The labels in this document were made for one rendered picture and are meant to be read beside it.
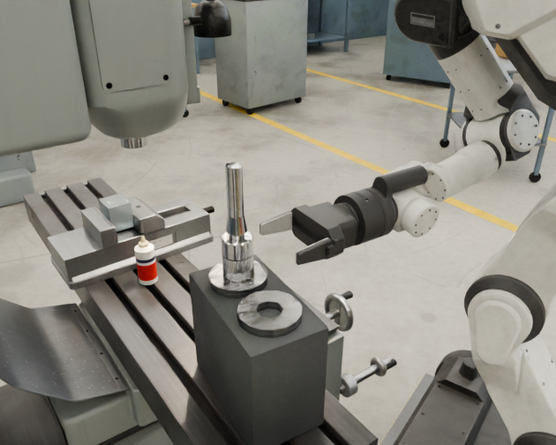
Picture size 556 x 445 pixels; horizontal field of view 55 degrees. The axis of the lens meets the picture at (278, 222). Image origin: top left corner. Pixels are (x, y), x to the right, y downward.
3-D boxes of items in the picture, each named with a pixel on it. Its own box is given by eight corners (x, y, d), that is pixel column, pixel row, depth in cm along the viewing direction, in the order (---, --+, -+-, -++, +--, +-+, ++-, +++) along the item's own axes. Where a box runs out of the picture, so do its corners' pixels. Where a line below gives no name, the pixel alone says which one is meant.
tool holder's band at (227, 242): (215, 239, 79) (214, 234, 78) (243, 231, 81) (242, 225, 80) (230, 253, 75) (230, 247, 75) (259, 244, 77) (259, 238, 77)
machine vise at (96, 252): (185, 218, 140) (182, 179, 135) (215, 240, 129) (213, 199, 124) (49, 260, 121) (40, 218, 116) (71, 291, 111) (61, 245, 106)
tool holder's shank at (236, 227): (221, 234, 78) (218, 163, 73) (240, 229, 79) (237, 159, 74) (232, 244, 76) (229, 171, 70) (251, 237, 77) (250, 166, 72)
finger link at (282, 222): (261, 238, 87) (293, 229, 90) (261, 222, 85) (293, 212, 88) (256, 235, 88) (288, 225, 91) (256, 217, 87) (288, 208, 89)
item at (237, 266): (217, 271, 81) (215, 239, 79) (244, 261, 83) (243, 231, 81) (232, 285, 78) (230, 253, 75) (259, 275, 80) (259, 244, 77)
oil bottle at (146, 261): (153, 273, 117) (147, 229, 112) (161, 282, 114) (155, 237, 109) (136, 279, 115) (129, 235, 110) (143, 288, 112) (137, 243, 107)
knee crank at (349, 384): (386, 358, 157) (388, 343, 155) (401, 370, 153) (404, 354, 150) (330, 391, 146) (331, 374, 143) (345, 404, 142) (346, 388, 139)
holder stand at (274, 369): (258, 340, 97) (256, 245, 88) (325, 424, 80) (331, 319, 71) (196, 362, 92) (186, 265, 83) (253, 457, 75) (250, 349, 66)
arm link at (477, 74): (504, 126, 111) (449, 38, 104) (559, 120, 99) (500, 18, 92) (471, 162, 108) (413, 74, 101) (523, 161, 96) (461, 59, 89)
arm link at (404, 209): (346, 221, 96) (392, 206, 102) (385, 255, 89) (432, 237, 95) (356, 167, 90) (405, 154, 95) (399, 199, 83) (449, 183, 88)
